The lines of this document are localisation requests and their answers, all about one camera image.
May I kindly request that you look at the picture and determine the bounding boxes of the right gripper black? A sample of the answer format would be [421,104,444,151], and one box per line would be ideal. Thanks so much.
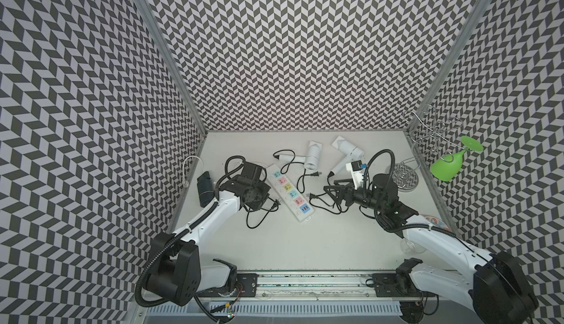
[323,178,384,212]

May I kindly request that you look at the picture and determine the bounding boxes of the white power strip colourful sockets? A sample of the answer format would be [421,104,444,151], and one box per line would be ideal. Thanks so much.
[267,164,314,222]

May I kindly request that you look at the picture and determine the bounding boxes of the white blow dryer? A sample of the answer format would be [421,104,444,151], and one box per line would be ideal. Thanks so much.
[276,140,323,173]
[328,136,365,176]

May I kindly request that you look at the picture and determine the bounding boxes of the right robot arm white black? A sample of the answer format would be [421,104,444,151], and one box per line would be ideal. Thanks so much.
[324,149,539,323]

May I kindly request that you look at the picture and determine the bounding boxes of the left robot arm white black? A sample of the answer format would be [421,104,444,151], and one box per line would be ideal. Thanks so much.
[134,155,270,308]

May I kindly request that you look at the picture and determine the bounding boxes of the clear drinking glass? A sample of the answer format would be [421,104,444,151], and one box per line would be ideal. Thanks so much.
[399,238,426,255]

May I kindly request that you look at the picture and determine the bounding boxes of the colourful patterned ceramic bowl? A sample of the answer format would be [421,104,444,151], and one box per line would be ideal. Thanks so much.
[423,215,451,231]

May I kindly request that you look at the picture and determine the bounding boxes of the green plastic wine glass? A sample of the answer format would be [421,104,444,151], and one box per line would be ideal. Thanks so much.
[430,136,484,182]

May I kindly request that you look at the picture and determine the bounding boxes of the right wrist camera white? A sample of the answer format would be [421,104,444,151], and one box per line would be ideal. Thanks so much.
[345,160,366,190]

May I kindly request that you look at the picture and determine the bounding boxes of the white cable at wall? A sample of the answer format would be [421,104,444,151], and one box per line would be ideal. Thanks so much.
[182,155,206,188]

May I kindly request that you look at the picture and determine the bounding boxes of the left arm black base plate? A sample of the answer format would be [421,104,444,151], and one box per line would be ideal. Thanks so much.
[198,273,259,298]

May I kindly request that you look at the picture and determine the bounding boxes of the metal wire glass rack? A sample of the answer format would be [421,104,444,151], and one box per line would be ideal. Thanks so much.
[405,105,463,157]

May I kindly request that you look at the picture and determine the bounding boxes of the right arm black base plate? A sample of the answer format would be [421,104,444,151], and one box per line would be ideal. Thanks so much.
[365,273,435,299]

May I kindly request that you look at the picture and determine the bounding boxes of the aluminium front rail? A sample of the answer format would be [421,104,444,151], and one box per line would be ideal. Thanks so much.
[136,270,501,303]

